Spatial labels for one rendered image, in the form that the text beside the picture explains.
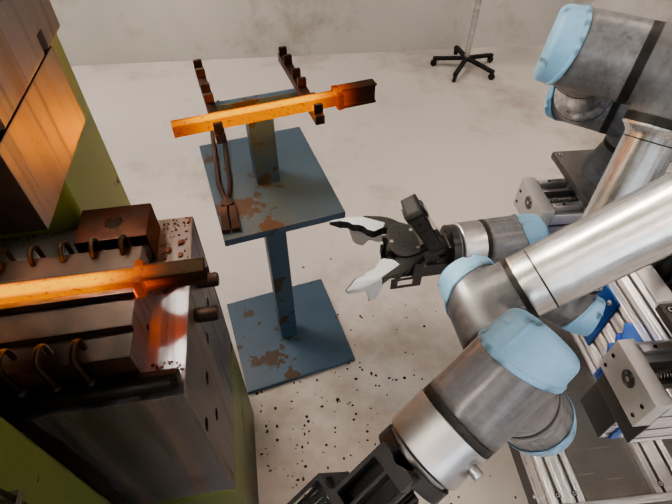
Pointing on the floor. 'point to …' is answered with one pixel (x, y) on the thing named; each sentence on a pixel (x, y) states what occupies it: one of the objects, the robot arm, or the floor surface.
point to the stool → (468, 50)
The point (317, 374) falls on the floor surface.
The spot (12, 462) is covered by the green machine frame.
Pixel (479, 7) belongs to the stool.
